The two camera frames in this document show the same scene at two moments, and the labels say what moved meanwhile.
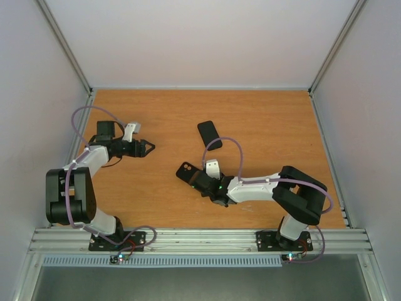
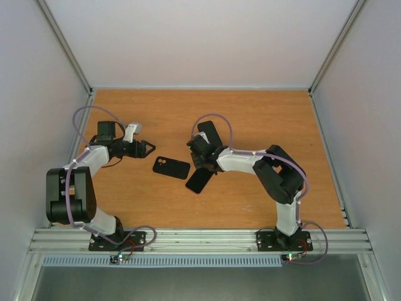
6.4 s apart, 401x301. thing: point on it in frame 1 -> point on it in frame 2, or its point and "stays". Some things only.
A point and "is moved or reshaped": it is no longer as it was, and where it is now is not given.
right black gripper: x=194 y=179 -> x=198 y=157
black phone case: x=209 y=133 stays
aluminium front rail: x=325 y=241 stays
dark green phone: x=208 y=133 stays
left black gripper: x=141 y=153 stays
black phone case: x=186 y=171 is moved or reshaped
